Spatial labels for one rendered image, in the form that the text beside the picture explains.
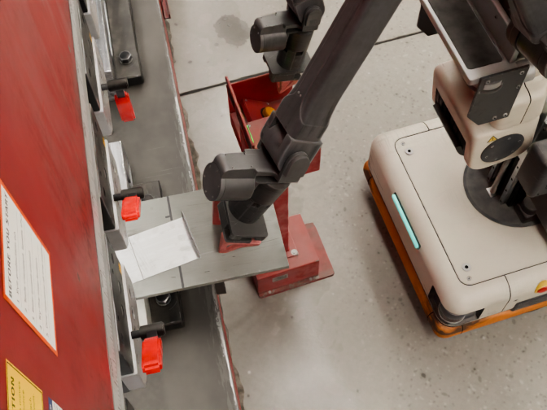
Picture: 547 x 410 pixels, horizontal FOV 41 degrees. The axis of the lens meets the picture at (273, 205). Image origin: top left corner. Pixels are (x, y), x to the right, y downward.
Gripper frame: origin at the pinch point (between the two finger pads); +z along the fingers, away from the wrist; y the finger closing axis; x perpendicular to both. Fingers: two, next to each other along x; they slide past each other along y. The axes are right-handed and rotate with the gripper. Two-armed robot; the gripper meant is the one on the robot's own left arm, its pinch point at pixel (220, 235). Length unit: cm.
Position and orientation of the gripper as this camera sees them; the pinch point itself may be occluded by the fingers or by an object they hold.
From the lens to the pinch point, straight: 123.8
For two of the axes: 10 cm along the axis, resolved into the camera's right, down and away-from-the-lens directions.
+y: 2.2, 8.6, -4.7
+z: -4.7, 5.1, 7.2
